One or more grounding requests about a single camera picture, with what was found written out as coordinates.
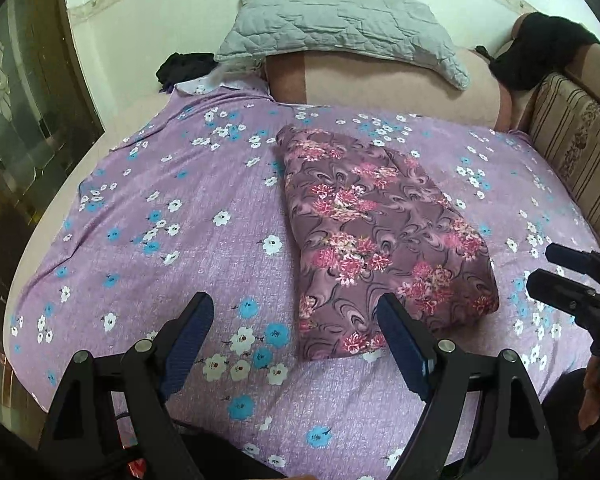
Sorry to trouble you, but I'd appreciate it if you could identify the purple floral garment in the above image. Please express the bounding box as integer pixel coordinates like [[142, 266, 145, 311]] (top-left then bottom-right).
[[276, 126, 500, 361]]

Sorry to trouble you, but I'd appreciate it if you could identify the lilac flowered bed sheet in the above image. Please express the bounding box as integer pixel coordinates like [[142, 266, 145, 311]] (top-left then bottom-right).
[[8, 88, 597, 479]]

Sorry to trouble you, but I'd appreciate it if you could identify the wooden glass wardrobe door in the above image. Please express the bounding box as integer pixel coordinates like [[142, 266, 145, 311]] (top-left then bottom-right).
[[0, 0, 102, 406]]

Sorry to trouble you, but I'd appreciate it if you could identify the black cloth by wall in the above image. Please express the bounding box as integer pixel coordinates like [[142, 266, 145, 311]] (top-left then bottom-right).
[[156, 52, 218, 93]]

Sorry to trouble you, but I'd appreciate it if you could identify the striped sofa headboard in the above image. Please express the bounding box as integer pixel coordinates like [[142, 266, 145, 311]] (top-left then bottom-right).
[[510, 44, 600, 242]]

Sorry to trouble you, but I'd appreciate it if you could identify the grey quilted pillow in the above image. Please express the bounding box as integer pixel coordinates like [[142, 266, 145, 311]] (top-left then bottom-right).
[[215, 0, 470, 91]]

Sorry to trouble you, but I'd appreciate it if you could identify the black garment on headboard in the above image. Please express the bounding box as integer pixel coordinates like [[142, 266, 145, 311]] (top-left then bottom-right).
[[475, 12, 600, 91]]

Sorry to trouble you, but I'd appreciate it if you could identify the right hand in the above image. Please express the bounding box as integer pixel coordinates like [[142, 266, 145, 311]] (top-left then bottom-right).
[[578, 356, 600, 431]]

